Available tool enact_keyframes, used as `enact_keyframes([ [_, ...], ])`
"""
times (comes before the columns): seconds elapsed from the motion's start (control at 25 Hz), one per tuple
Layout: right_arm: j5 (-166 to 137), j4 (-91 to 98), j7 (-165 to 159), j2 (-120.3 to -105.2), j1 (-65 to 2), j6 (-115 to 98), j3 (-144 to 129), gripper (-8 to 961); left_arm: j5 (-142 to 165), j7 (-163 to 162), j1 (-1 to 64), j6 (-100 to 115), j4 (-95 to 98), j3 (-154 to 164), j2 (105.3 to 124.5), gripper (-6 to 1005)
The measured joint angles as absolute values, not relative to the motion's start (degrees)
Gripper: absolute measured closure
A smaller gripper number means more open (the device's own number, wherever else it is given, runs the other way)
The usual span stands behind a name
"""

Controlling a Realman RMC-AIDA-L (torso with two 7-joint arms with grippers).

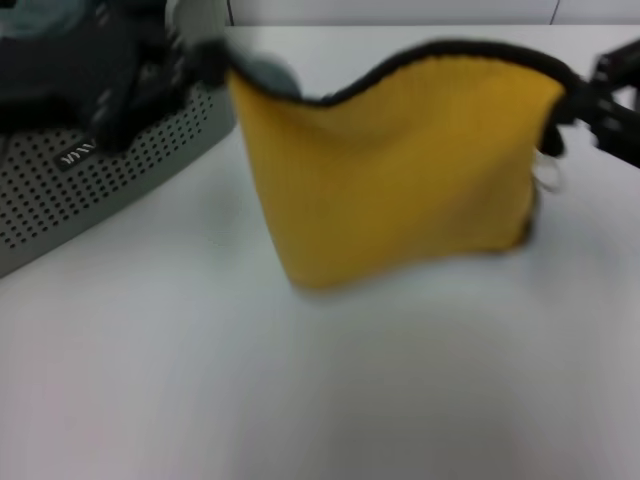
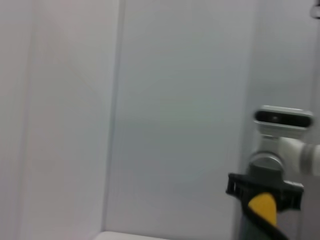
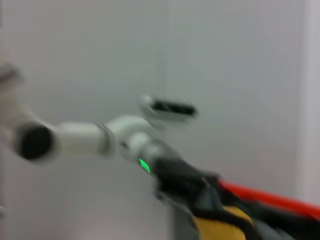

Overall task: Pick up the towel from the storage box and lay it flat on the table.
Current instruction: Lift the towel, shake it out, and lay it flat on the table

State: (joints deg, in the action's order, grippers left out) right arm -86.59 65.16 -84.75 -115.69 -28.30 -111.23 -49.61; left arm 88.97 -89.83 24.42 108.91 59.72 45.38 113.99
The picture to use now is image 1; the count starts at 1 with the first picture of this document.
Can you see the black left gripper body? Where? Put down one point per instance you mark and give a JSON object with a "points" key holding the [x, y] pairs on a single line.
{"points": [[120, 100]]}

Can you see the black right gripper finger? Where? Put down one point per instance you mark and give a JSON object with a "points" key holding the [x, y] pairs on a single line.
{"points": [[610, 125], [620, 62]]}

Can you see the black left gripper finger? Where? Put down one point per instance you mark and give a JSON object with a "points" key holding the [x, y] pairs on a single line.
{"points": [[200, 80], [205, 55]]}

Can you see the yellow towel with black trim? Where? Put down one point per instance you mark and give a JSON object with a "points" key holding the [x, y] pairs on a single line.
{"points": [[390, 175]]}

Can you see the grey perforated storage basket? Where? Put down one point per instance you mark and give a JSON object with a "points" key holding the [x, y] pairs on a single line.
{"points": [[165, 175]]}

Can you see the grey-teal towel with black trim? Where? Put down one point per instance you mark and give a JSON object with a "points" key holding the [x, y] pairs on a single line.
{"points": [[30, 20]]}

